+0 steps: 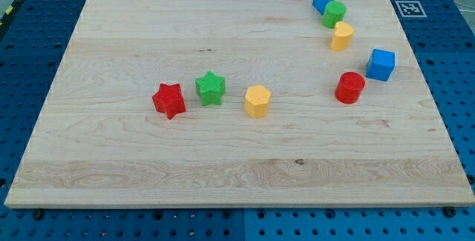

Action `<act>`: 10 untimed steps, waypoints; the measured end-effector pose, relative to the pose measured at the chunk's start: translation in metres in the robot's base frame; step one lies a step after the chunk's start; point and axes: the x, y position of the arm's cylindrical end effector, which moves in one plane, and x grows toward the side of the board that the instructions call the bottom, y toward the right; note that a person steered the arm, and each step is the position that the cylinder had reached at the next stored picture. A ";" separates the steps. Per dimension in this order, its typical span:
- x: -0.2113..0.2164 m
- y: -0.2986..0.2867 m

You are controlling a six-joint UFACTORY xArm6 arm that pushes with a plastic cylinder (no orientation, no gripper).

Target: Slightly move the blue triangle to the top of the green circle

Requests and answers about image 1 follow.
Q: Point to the green cylinder block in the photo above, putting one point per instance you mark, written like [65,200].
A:
[334,12]

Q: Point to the blue cube block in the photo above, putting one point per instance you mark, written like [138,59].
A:
[381,65]

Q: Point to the white fiducial marker tag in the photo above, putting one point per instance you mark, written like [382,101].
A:
[410,9]

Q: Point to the yellow heart block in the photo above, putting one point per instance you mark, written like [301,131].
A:
[342,36]

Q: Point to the wooden board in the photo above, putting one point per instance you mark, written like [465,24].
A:
[100,143]

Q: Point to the yellow hexagon block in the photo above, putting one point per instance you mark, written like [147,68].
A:
[257,100]

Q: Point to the red star block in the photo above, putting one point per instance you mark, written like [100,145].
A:
[169,100]

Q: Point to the green star block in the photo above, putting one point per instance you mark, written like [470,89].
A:
[210,88]

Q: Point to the red cylinder block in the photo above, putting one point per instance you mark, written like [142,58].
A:
[350,87]

